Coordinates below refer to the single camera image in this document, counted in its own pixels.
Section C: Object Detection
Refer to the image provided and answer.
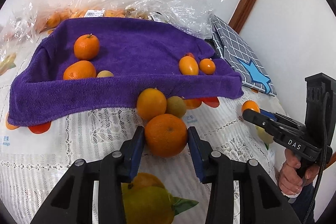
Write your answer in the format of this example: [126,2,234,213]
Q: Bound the small red fruit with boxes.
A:
[185,52,195,59]

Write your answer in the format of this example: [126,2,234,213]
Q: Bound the large orange mandarin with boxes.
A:
[145,114,187,157]

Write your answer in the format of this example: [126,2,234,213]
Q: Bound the person's right hand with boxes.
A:
[278,148,319,196]

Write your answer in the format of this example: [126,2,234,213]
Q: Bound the orange kumquat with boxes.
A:
[241,100,260,113]
[179,56,199,76]
[199,59,216,75]

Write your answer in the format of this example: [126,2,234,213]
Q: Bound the grey checked star cloth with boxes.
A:
[210,15,276,96]

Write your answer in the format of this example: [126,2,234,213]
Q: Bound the small yellow-green fruit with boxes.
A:
[166,96,187,118]
[97,70,114,78]

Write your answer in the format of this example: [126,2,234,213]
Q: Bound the clear plastic bag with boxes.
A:
[1,0,223,60]

